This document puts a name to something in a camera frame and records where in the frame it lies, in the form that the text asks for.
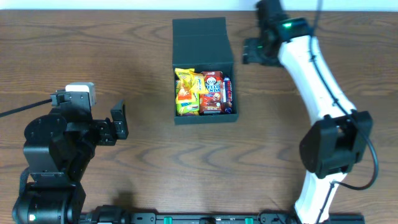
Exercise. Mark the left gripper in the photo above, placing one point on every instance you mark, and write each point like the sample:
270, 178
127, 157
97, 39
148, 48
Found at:
109, 131

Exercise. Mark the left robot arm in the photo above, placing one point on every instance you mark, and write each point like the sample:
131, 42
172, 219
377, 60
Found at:
58, 148

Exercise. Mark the small yellow snack packet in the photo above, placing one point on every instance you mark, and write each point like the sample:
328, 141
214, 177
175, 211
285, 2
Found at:
198, 83

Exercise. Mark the blue Dairy Milk bar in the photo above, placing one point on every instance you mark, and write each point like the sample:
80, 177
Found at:
227, 96

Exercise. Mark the black container box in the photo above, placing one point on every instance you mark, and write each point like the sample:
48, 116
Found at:
203, 44

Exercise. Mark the yellow orange candy packet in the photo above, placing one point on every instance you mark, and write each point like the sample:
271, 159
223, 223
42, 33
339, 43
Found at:
184, 95

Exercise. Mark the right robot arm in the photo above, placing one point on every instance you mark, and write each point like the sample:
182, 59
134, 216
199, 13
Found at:
339, 133

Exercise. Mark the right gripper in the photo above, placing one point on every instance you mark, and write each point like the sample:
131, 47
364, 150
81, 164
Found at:
252, 50

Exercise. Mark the green Pretz snack box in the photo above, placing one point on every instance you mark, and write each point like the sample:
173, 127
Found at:
187, 109

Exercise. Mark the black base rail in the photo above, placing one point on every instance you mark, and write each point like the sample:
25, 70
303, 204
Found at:
111, 214

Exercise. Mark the red Hello Panda box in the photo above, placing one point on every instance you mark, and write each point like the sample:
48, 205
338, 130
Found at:
211, 102

